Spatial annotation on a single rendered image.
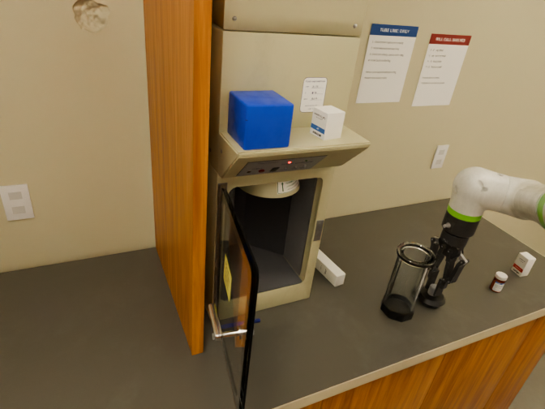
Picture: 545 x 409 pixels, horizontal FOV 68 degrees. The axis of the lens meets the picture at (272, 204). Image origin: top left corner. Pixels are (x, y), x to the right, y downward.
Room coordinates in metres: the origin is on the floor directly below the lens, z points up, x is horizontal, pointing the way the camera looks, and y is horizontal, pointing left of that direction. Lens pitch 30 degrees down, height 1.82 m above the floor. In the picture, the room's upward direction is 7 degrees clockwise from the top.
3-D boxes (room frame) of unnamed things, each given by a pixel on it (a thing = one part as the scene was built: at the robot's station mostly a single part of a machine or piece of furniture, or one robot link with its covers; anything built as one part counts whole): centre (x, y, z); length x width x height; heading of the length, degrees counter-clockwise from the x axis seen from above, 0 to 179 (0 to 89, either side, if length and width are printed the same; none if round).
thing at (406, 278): (0.96, -0.43, 1.06); 0.11 x 0.11 x 0.21
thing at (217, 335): (0.58, 0.07, 1.20); 0.10 x 0.05 x 0.03; 19
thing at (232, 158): (0.84, -0.04, 1.46); 0.32 x 0.11 x 0.10; 118
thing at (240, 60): (1.00, 0.05, 1.33); 0.32 x 0.25 x 0.77; 118
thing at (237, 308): (0.66, 0.07, 1.19); 0.30 x 0.01 x 0.40; 19
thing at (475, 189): (1.01, -0.55, 1.35); 0.13 x 0.11 x 0.14; 71
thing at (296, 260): (1.00, 0.05, 1.19); 0.26 x 0.24 x 0.35; 118
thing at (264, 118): (0.80, 0.05, 1.56); 0.10 x 0.10 x 0.09; 28
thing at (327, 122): (0.87, -0.10, 1.54); 0.05 x 0.05 x 0.06; 36
